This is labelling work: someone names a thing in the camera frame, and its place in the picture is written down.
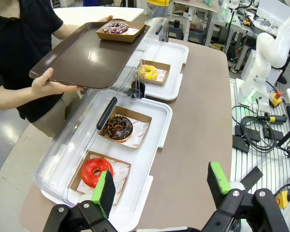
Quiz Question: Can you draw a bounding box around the cardboard box of yellow donut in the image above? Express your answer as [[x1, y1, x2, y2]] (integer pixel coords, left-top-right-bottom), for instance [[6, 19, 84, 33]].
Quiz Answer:
[[136, 59, 171, 87]]

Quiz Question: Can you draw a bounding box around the clear display lid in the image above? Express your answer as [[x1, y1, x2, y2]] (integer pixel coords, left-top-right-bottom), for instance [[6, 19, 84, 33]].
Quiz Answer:
[[125, 17, 170, 73], [33, 66, 146, 208]]

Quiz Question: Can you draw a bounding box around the dark donut with coloured sprinkles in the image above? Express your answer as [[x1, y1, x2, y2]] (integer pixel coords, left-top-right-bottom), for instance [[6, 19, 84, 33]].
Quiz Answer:
[[102, 20, 130, 35]]

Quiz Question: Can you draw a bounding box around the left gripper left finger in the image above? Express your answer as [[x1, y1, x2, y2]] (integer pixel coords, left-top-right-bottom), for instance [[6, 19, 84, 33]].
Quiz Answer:
[[43, 168, 117, 232]]

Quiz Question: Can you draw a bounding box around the brown serving tray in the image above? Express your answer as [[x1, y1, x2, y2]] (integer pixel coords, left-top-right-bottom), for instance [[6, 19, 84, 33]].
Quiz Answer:
[[29, 18, 151, 90]]

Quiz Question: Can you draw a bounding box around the black tripod stand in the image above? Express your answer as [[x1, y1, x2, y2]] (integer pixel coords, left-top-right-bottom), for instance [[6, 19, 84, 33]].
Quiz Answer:
[[276, 116, 290, 159]]

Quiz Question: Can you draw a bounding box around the yellow emergency stop button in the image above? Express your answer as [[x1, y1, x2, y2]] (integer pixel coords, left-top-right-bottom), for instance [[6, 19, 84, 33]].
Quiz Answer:
[[269, 91, 285, 107], [275, 190, 290, 209]]

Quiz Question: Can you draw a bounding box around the person's left hand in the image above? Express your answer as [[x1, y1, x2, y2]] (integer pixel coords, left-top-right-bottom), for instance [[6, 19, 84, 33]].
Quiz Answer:
[[96, 14, 114, 24]]

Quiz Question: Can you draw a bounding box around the printed paper under yellow donut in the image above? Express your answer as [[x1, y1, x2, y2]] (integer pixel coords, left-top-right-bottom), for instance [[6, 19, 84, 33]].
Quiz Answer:
[[145, 67, 168, 84]]

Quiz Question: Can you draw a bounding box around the bystander in yellow shirt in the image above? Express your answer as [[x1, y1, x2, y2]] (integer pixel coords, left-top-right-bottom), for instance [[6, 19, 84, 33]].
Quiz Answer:
[[146, 0, 171, 17]]

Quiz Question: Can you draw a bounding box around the black power brick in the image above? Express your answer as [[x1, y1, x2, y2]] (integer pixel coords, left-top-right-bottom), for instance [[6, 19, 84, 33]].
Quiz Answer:
[[263, 127, 284, 140], [234, 125, 261, 143], [232, 134, 251, 154]]

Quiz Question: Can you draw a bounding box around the black handheld device yellow label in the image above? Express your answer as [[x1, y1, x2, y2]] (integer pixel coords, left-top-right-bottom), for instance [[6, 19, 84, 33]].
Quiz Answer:
[[256, 114, 288, 124]]

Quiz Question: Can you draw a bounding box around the white side table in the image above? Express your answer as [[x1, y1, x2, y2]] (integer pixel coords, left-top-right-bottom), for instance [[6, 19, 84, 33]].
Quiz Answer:
[[52, 6, 145, 27]]

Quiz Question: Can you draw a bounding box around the printed paper under chocolate donut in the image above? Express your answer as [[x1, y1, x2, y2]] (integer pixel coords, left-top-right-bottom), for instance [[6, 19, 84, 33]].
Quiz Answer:
[[120, 117, 151, 148]]

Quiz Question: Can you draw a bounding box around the person's right forearm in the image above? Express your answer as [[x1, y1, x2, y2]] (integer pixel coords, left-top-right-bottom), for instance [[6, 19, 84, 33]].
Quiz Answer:
[[0, 83, 36, 111]]

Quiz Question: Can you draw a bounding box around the dark plastic stool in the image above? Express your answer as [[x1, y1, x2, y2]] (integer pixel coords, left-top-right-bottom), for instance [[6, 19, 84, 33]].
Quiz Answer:
[[168, 20, 185, 40], [187, 29, 206, 45]]

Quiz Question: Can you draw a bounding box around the person in black shirt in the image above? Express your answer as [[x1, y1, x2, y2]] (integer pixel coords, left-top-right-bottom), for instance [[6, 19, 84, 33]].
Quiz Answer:
[[0, 0, 84, 140]]

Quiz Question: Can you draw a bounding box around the black coiled cable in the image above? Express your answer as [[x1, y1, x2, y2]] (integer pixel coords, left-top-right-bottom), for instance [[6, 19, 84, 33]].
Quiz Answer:
[[232, 105, 279, 153]]

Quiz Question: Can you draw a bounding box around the cardboard box of red donut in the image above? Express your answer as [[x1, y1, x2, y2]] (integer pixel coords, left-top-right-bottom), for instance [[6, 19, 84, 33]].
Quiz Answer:
[[67, 150, 132, 206]]

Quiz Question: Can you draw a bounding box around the person's left forearm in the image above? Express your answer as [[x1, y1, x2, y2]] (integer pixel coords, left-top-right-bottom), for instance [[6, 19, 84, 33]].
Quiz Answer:
[[54, 18, 102, 41]]

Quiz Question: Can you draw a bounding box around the chocolate donut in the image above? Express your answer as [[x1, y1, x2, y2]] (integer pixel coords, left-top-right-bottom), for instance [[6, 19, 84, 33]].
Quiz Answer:
[[103, 115, 134, 142]]

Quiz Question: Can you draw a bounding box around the cardboard box of chocolate donut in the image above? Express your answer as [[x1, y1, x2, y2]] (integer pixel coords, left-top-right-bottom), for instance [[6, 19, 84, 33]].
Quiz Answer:
[[98, 105, 152, 150]]

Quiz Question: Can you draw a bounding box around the person's right hand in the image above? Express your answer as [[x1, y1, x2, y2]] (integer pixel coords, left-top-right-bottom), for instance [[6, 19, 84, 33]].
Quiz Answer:
[[30, 67, 84, 98]]

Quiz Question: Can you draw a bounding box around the yellow sprinkled donut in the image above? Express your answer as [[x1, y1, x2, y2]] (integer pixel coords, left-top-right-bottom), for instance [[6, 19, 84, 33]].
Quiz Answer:
[[138, 64, 159, 82]]

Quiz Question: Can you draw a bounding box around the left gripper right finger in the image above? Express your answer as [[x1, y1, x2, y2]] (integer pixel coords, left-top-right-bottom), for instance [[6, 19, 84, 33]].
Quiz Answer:
[[202, 161, 290, 232]]

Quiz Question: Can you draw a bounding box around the cardboard box of dark sprinkled donut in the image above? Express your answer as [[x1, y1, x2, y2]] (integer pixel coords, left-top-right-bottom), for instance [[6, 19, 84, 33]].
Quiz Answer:
[[96, 20, 146, 44]]

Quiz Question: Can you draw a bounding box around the printed paper under red donut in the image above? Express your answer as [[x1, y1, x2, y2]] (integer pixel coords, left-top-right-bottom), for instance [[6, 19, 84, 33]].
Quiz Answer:
[[76, 154, 131, 205]]

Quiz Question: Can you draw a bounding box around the white display tray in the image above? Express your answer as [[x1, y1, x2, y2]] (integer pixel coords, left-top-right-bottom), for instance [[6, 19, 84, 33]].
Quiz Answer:
[[40, 98, 173, 230], [131, 38, 189, 101]]

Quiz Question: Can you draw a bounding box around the red glazed donut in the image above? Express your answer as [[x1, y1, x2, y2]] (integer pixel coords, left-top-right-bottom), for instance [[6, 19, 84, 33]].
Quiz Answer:
[[81, 157, 115, 189]]

